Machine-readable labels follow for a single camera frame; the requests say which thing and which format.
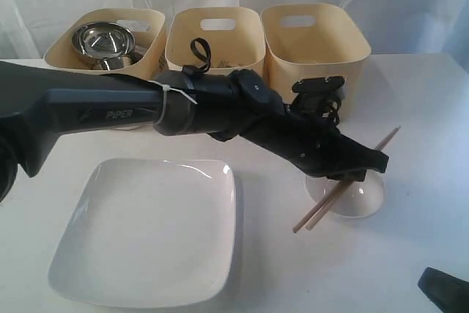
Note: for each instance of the steel mug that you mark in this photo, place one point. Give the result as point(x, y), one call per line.
point(117, 62)

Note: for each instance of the steel bowl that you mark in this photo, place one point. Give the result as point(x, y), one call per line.
point(101, 40)

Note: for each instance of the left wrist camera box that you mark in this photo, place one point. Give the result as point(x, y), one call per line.
point(315, 93)

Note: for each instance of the steel fork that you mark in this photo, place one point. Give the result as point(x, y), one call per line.
point(224, 64)

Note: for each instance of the cream bin with circle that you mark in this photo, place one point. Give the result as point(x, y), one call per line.
point(148, 27)

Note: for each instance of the white round bowl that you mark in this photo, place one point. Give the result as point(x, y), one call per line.
point(360, 200)

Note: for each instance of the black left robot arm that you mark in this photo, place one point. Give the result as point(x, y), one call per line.
point(39, 105)

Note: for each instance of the cream bin with square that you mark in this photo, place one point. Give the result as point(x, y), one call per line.
point(313, 41)

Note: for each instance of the cream bin with triangle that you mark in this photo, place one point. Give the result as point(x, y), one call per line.
point(234, 34)

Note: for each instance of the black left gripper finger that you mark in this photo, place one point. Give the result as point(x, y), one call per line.
point(359, 158)
point(352, 175)

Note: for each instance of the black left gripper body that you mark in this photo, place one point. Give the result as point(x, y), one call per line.
point(308, 144)

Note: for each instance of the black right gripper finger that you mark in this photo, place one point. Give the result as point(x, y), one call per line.
point(447, 292)

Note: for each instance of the white square plate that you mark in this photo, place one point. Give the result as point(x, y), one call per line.
point(148, 234)

